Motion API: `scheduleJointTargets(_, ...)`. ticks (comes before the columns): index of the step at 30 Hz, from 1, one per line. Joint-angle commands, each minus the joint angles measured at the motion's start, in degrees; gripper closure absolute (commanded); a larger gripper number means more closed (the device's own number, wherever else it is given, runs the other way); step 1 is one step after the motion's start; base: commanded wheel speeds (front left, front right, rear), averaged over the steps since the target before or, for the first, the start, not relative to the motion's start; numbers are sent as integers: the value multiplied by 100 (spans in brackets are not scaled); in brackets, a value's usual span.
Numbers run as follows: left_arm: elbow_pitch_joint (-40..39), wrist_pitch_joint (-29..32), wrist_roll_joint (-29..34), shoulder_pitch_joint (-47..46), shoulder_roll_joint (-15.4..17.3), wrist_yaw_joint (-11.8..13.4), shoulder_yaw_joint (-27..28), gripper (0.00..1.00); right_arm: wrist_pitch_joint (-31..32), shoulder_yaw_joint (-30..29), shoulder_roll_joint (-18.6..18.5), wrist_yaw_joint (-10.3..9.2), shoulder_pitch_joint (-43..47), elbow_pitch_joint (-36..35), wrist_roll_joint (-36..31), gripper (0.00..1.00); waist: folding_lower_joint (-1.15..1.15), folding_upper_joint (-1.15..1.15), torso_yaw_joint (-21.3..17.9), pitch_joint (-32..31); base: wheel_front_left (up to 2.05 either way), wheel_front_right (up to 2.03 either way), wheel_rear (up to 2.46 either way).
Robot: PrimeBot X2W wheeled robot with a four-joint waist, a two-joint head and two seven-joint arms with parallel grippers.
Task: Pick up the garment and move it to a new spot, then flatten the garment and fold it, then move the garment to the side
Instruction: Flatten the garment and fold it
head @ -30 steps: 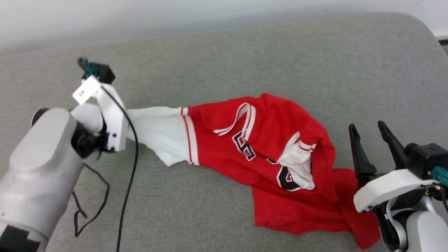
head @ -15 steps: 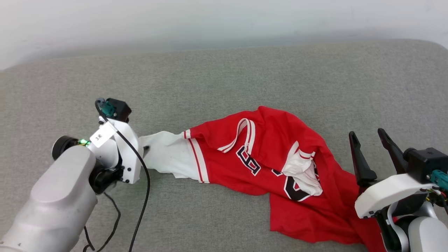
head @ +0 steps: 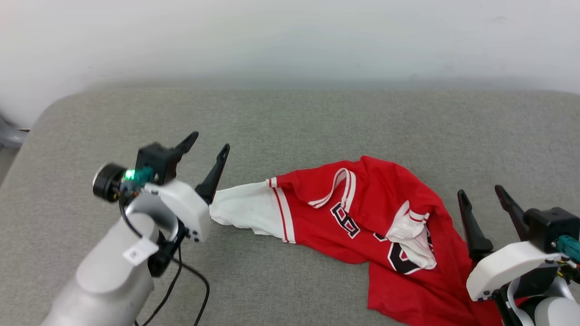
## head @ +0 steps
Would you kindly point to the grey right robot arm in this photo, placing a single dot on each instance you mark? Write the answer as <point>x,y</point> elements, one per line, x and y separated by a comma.
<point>555,312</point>

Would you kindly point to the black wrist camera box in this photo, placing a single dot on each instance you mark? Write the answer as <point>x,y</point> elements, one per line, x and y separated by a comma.
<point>158,160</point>
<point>550,226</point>

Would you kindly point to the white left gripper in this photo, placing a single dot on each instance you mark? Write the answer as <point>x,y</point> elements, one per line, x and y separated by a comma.
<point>186,206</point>

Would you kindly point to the grey fabric sofa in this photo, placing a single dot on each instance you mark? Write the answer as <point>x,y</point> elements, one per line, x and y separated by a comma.
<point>317,127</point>

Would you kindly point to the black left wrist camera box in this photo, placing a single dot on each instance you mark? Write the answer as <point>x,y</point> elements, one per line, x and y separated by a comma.
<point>158,160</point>

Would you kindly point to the grey metal object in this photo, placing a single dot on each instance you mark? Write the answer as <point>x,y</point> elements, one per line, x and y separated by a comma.
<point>9,133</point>

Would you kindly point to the white paper label tag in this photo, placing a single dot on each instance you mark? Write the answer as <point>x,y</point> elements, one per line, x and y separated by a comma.
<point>138,252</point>

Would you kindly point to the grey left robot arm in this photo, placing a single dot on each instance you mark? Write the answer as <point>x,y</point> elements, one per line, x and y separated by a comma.
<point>104,280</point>

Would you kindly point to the red and white basketball jersey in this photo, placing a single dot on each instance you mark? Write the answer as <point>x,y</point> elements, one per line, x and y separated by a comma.
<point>317,213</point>

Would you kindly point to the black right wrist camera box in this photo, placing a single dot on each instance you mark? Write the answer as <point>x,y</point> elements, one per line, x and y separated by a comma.
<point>550,226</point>

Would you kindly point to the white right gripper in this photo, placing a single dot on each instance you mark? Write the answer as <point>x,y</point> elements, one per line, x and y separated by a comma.
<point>503,269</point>

